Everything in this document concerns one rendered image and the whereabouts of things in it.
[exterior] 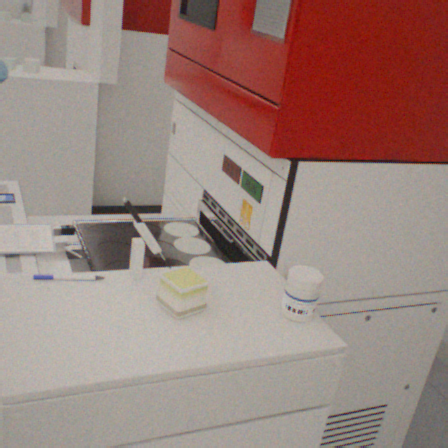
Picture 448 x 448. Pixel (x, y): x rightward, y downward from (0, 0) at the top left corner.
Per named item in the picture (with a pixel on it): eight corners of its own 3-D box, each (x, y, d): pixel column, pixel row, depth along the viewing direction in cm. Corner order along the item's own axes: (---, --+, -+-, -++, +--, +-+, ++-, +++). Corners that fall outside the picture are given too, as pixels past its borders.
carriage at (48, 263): (58, 240, 152) (58, 231, 151) (81, 314, 122) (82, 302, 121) (27, 241, 149) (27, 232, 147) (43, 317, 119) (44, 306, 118)
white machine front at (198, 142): (169, 191, 208) (182, 84, 192) (267, 310, 141) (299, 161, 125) (161, 191, 207) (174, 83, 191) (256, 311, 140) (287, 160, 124)
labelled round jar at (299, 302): (302, 302, 118) (312, 263, 115) (320, 321, 113) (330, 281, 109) (273, 305, 115) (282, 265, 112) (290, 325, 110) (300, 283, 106)
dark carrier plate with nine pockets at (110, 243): (194, 221, 167) (194, 219, 167) (241, 278, 139) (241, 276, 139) (78, 224, 153) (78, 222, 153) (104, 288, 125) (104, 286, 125)
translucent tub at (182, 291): (184, 293, 114) (188, 264, 112) (206, 311, 110) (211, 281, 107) (154, 302, 110) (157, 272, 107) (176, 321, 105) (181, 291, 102)
